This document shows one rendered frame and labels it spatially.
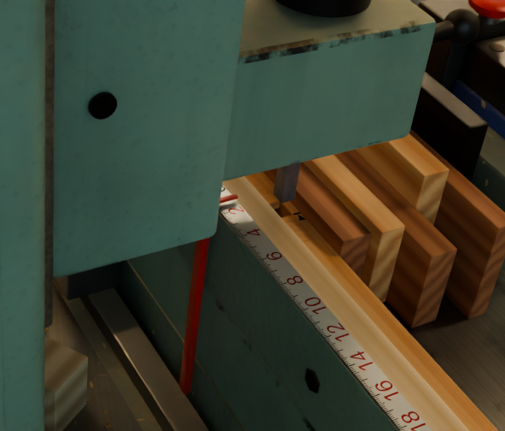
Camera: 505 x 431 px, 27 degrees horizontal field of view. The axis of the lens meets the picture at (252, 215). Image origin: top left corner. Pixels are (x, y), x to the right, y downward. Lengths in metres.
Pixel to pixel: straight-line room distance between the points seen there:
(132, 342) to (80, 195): 0.27
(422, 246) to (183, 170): 0.18
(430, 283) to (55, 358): 0.22
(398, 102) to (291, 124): 0.06
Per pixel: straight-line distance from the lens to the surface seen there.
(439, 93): 0.63
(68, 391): 0.64
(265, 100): 0.50
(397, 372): 0.51
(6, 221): 0.37
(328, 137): 0.53
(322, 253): 0.58
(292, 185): 0.59
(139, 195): 0.44
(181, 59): 0.41
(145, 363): 0.68
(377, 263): 0.59
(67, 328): 0.72
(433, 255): 0.57
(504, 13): 0.68
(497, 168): 0.64
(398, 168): 0.61
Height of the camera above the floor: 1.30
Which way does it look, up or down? 38 degrees down
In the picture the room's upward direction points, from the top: 9 degrees clockwise
